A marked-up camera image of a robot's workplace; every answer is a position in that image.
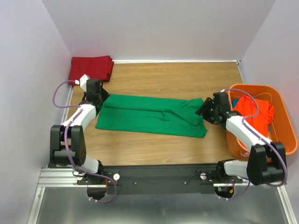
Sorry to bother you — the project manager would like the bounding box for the green t-shirt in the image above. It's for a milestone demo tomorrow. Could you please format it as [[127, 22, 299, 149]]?
[[95, 94, 207, 138]]

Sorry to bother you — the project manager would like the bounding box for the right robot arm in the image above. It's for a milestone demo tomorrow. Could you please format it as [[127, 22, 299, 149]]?
[[196, 90, 288, 187]]

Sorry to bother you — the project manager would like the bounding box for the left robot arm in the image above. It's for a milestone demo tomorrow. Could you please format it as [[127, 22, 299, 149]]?
[[50, 75, 110, 184]]

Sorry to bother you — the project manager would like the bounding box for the blue t-shirt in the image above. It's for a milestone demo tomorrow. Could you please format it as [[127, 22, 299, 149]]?
[[231, 98, 239, 109]]

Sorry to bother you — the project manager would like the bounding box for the folded red t-shirt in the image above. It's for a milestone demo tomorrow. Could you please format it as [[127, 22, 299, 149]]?
[[68, 56, 114, 82]]

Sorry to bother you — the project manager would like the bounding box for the orange t-shirt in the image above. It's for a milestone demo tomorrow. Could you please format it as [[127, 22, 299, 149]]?
[[233, 95, 274, 137]]

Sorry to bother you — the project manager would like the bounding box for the orange plastic bin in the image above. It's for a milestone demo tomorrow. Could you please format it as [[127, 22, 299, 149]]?
[[226, 84, 298, 159]]

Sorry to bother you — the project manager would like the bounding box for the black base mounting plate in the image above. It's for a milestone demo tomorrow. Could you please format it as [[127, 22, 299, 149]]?
[[78, 163, 243, 203]]

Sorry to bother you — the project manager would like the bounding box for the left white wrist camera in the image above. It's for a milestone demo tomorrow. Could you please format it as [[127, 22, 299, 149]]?
[[75, 74, 90, 92]]

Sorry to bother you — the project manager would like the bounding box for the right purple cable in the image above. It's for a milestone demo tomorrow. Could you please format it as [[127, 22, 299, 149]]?
[[218, 88, 288, 201]]

